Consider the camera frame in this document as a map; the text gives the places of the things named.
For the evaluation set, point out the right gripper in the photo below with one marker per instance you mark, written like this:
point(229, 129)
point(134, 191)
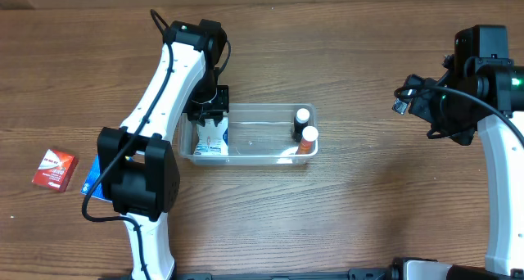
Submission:
point(463, 128)

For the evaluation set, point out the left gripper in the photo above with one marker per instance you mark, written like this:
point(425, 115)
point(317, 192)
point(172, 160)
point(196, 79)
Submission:
point(210, 109)

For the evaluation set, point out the white medicine box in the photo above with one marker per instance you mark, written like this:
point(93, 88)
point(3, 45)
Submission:
point(212, 138)

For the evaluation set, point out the black bottle white cap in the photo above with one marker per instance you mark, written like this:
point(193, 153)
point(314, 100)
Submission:
point(301, 120)

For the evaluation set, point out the orange bottle white cap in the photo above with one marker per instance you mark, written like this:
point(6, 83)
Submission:
point(309, 137)

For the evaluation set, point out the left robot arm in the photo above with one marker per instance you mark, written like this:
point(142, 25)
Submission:
point(138, 170)

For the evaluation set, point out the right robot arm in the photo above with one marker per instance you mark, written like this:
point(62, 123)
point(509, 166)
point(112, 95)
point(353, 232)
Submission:
point(480, 95)

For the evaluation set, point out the clear plastic container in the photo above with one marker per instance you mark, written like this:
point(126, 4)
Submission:
point(258, 134)

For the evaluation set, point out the blue medicine box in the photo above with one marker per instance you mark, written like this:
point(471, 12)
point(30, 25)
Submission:
point(91, 179)

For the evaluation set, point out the red medicine box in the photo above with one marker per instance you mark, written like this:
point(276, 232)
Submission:
point(55, 170)

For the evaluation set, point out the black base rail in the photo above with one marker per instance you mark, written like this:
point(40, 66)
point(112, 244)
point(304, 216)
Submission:
point(351, 274)

